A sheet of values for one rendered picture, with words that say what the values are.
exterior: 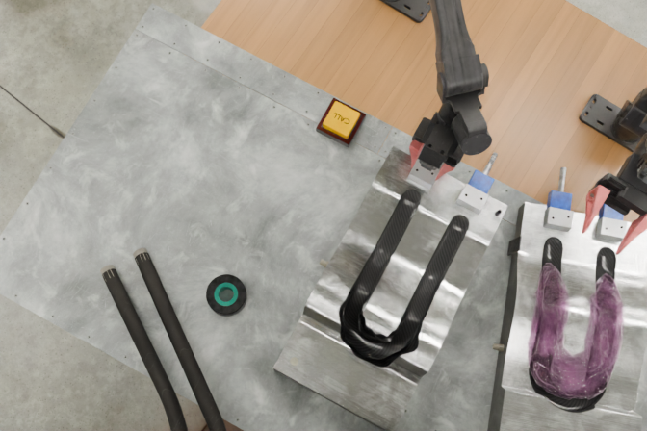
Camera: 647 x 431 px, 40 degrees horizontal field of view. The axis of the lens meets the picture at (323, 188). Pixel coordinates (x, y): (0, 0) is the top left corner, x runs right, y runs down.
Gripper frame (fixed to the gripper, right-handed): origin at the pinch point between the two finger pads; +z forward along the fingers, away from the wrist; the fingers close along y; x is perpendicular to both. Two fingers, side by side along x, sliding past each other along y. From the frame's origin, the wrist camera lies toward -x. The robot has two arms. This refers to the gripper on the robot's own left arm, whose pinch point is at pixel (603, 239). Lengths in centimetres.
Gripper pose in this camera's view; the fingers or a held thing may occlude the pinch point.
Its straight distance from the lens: 150.6
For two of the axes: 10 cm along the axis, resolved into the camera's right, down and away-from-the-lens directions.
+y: 8.4, 5.4, -1.2
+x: -0.1, 2.4, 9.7
